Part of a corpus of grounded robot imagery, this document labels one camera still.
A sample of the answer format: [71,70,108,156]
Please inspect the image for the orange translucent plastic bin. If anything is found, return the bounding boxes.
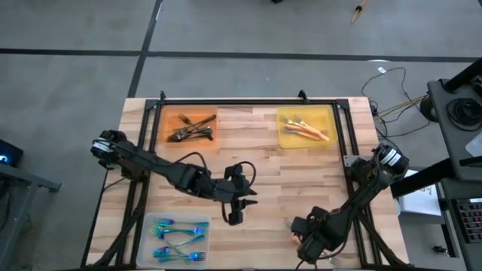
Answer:
[157,105,219,148]

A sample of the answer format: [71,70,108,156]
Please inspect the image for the coiled black cable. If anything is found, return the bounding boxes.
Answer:
[446,96,482,132]

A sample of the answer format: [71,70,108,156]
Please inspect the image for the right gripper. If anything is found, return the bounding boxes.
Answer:
[296,206,346,265]

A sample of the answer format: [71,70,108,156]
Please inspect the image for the black floor cable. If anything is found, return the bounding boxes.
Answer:
[360,66,432,139]

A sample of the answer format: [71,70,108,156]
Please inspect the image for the clear plastic bin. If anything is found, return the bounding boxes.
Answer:
[136,211,212,269]

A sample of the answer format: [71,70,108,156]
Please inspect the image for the black device with blue light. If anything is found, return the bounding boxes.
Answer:
[0,138,25,169]

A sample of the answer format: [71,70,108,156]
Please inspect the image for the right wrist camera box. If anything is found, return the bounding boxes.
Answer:
[290,216,309,234]

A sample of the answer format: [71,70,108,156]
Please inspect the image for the black aluminium table frame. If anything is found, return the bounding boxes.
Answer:
[81,89,411,270]

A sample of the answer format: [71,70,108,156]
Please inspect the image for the black keyboard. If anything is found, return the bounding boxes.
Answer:
[453,197,482,245]

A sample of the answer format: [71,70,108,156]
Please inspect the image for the grey side table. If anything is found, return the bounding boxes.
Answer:
[0,161,63,260]

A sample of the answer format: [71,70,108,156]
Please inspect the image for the grey equipment cart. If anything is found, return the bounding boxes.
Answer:
[389,56,482,271]

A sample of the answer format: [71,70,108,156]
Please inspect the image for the yellow floor cable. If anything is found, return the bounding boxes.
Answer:
[374,96,427,118]

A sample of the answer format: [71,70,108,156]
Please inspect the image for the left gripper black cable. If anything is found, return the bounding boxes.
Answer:
[221,160,258,225]

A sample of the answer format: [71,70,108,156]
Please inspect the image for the white box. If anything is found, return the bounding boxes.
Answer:
[395,167,444,218]

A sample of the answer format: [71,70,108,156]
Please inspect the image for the yellow translucent plastic bin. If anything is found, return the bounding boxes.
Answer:
[276,104,339,149]

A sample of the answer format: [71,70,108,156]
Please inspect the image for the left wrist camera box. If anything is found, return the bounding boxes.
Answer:
[227,209,245,227]

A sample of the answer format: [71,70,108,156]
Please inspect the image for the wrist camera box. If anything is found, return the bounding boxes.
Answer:
[290,216,309,234]
[227,209,245,227]

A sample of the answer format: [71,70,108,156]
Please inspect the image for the wooden stick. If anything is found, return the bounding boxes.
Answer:
[349,0,369,26]

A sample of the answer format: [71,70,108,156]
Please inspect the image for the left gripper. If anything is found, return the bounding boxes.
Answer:
[206,164,260,209]

